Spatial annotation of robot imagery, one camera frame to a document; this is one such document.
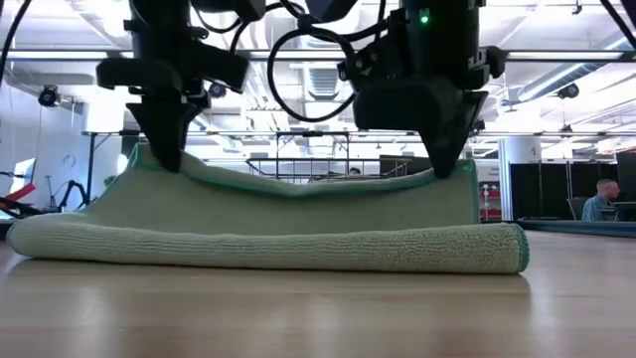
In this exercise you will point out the black room partition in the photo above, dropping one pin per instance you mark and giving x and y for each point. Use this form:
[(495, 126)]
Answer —
[(541, 194), (627, 179)]

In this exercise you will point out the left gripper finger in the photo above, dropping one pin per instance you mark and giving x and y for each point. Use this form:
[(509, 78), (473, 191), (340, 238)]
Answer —
[(154, 124), (176, 124)]

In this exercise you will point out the black aluminium table frame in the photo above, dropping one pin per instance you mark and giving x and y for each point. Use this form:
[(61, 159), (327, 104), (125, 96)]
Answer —
[(586, 229)]

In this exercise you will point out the person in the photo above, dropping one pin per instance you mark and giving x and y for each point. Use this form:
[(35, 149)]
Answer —
[(596, 206), (355, 172)]

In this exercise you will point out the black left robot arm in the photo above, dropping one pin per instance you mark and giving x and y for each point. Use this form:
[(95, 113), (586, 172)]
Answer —
[(159, 25)]

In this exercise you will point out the sage green microfiber towel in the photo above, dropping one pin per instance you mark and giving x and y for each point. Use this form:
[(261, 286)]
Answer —
[(248, 233)]

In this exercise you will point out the round wall clock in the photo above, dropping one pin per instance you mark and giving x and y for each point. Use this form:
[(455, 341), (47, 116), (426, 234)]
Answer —
[(69, 161)]

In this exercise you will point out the black ceiling spotlight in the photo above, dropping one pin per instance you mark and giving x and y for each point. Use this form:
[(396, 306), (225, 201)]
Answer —
[(217, 90), (48, 96), (569, 91)]

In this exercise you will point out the silver ventilation duct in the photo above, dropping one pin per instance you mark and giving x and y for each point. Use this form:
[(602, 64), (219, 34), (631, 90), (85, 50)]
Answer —
[(323, 82)]

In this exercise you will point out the black tall frame stand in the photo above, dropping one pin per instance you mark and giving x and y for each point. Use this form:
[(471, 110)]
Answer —
[(91, 164)]

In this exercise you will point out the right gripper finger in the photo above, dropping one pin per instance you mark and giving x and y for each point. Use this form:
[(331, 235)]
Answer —
[(454, 144), (437, 144)]

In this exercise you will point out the red white cart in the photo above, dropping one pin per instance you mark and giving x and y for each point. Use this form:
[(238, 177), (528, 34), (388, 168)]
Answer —
[(489, 214)]

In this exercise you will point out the large black screen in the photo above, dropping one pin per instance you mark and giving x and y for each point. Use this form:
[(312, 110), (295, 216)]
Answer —
[(392, 166)]

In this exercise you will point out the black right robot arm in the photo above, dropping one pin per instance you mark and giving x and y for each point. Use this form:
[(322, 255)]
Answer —
[(447, 30)]

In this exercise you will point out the red bar object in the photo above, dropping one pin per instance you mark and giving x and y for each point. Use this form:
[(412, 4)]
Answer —
[(22, 191)]

